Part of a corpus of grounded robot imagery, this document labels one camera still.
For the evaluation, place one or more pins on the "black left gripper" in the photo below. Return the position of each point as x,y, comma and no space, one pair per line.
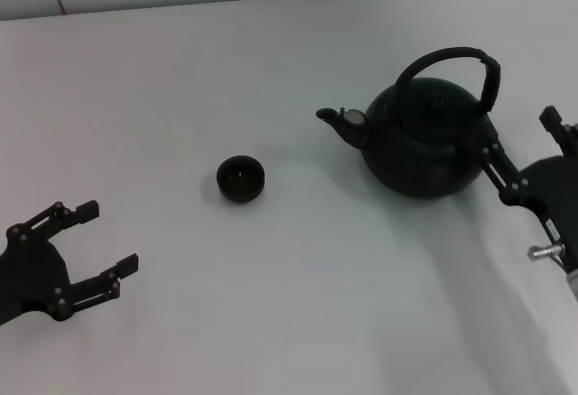
31,277

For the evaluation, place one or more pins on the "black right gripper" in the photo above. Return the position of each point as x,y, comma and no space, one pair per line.
555,191

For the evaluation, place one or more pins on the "small dark teacup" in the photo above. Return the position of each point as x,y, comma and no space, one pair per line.
239,182

